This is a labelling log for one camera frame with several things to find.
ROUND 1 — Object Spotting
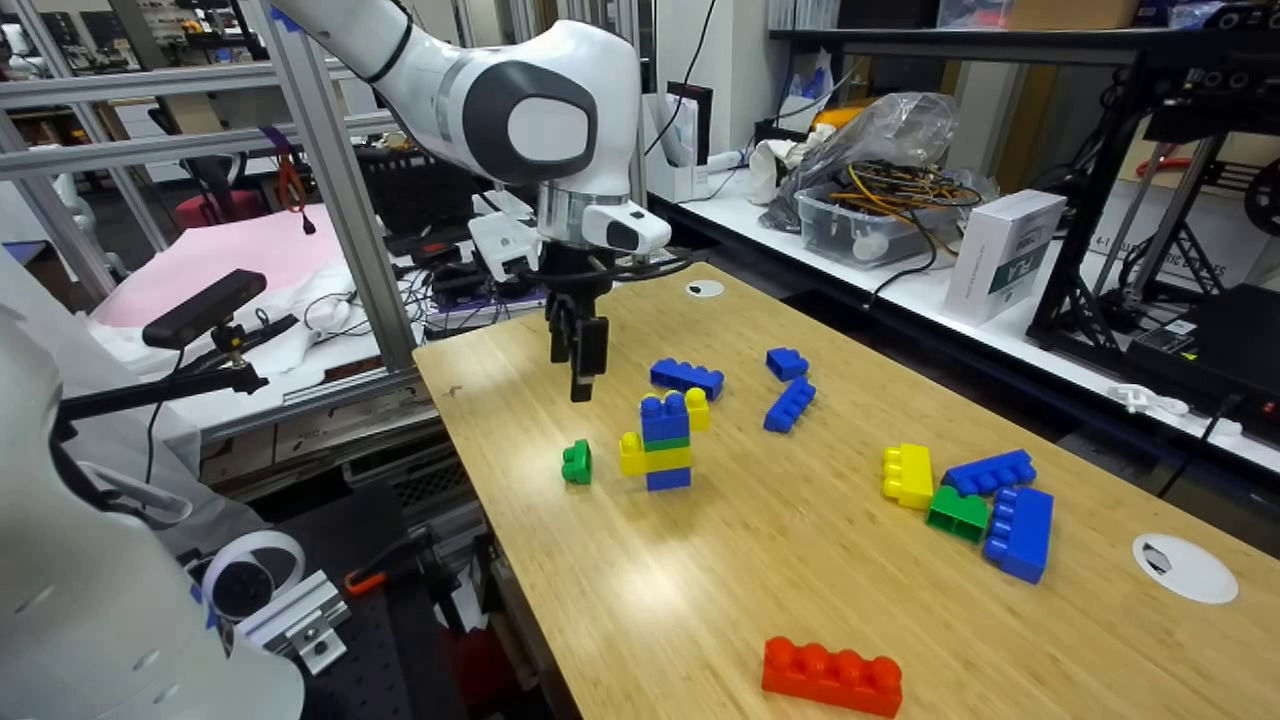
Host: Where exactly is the blue four-stud toy block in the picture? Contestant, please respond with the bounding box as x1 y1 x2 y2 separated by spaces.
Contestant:
940 446 1042 502

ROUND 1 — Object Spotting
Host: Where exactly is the yellow square toy block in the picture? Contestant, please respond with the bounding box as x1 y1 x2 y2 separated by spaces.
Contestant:
877 442 940 516

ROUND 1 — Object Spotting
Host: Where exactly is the long red toy block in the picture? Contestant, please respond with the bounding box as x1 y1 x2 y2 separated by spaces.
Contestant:
755 632 910 720

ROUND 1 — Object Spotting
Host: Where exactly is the aluminium extrusion frame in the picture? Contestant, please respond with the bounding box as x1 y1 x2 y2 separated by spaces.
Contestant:
0 0 491 378

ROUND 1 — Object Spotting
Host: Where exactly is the long blue toy block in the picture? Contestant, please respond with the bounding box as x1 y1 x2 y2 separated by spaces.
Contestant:
760 378 821 435

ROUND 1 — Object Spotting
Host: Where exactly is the black stereo camera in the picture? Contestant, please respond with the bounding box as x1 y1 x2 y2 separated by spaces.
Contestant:
141 263 271 352

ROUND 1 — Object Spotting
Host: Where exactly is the black plastic crate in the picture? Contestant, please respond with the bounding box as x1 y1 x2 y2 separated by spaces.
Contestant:
355 135 472 252

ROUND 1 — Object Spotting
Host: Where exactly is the small green toy block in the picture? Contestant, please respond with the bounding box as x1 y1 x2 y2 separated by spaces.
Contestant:
556 435 596 490

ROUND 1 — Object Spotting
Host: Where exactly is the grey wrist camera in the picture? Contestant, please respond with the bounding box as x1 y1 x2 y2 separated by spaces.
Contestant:
572 198 677 261

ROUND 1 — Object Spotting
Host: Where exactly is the pink foam board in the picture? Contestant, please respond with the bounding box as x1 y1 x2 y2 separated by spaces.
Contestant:
90 204 353 335

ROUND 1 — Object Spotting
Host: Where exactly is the dark wall shelf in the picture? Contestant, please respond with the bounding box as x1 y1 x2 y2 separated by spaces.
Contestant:
768 22 1280 73

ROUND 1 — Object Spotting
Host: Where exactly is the large blue toy block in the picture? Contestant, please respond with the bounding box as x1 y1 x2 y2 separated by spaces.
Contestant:
979 483 1062 589

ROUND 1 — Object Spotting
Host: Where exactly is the green square toy block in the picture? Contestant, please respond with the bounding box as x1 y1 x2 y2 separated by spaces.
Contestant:
924 482 996 548

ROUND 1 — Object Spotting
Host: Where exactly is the medium blue toy block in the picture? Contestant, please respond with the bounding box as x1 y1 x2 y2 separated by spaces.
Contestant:
647 358 727 406

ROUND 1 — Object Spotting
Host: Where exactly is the aluminium bracket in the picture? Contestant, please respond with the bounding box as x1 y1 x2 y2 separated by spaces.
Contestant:
232 568 353 682

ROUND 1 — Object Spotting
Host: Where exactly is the clear plastic bag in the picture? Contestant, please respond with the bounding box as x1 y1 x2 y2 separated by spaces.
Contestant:
760 88 969 236

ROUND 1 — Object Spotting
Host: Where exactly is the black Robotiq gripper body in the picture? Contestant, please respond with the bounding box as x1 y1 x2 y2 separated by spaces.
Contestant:
537 250 619 325

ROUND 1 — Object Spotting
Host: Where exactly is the small blue toy block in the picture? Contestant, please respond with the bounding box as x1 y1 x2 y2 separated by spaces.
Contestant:
766 346 813 384

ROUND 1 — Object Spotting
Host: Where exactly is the clear plastic storage bin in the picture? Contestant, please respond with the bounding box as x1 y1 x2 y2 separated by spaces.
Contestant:
793 164 994 274

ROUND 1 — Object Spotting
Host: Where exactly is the tall blue toy block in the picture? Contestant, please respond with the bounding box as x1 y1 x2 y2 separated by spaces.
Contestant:
637 394 695 454

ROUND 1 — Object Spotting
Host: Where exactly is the black 3D printer frame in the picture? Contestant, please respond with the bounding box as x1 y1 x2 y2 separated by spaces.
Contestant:
1030 6 1280 415

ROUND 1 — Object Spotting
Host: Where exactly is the white side bench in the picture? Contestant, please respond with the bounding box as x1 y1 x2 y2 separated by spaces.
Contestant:
712 174 1280 476

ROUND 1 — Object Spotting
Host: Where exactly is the tangled cable bundle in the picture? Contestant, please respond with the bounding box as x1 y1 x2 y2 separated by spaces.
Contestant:
835 155 983 225

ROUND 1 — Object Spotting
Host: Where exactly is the white ring mount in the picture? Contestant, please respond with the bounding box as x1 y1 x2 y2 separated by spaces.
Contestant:
197 529 311 632

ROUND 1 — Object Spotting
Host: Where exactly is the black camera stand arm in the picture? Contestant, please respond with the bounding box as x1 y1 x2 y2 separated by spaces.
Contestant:
56 313 304 426

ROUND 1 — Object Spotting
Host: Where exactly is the white cardboard box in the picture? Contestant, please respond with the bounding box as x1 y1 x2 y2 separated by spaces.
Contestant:
940 184 1074 325

